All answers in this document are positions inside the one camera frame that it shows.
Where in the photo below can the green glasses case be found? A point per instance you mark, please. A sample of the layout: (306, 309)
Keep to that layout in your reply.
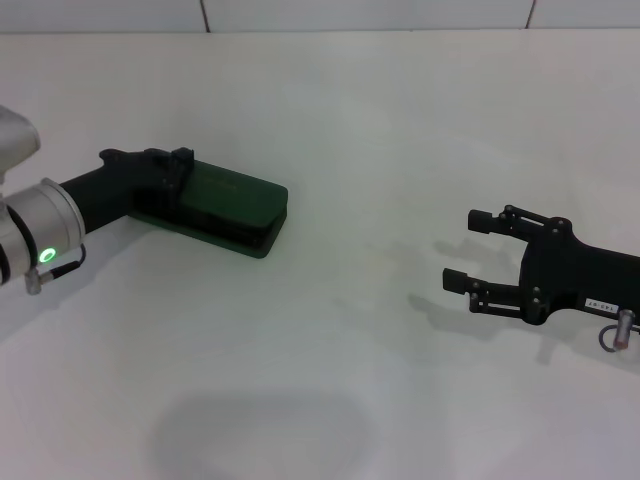
(235, 200)

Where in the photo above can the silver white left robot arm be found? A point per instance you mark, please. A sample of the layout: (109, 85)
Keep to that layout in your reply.
(35, 230)

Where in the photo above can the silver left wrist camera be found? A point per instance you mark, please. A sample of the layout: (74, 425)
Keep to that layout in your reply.
(12, 140)

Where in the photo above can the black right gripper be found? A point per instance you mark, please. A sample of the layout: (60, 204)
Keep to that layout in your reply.
(580, 275)

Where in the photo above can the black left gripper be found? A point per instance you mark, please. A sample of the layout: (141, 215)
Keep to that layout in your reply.
(115, 187)

